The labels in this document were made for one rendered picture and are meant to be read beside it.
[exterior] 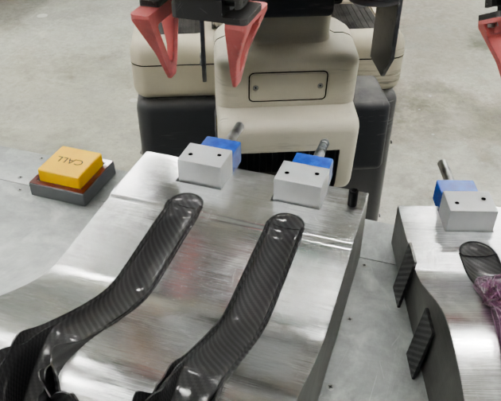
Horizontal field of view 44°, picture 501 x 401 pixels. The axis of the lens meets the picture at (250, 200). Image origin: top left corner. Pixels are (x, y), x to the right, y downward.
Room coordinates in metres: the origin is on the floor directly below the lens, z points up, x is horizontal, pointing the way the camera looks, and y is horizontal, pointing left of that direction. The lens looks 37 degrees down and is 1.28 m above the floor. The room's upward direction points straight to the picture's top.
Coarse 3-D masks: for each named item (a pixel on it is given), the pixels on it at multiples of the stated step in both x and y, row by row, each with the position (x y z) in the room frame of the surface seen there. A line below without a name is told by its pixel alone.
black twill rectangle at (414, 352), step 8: (424, 312) 0.39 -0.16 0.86; (424, 320) 0.39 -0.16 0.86; (424, 328) 0.38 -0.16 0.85; (432, 328) 0.37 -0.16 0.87; (416, 336) 0.39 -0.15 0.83; (424, 336) 0.37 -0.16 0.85; (432, 336) 0.36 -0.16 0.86; (416, 344) 0.38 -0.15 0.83; (424, 344) 0.37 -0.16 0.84; (408, 352) 0.39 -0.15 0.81; (416, 352) 0.38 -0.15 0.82; (424, 352) 0.36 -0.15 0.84; (408, 360) 0.38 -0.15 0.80; (416, 360) 0.37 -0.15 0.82; (416, 368) 0.36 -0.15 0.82
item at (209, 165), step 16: (240, 128) 0.66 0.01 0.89; (192, 144) 0.59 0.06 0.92; (208, 144) 0.61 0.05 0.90; (224, 144) 0.61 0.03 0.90; (240, 144) 0.61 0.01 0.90; (192, 160) 0.56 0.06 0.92; (208, 160) 0.56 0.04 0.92; (224, 160) 0.56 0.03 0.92; (240, 160) 0.61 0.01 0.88; (192, 176) 0.55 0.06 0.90; (208, 176) 0.55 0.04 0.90; (224, 176) 0.55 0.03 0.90
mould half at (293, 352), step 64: (128, 192) 0.54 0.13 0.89; (192, 192) 0.54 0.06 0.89; (256, 192) 0.54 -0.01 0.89; (64, 256) 0.44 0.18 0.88; (128, 256) 0.44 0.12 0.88; (192, 256) 0.44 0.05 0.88; (320, 256) 0.44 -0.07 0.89; (0, 320) 0.32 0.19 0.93; (128, 320) 0.34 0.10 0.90; (192, 320) 0.36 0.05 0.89; (320, 320) 0.36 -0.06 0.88; (64, 384) 0.26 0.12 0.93; (128, 384) 0.26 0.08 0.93; (256, 384) 0.27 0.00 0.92; (320, 384) 0.35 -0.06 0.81
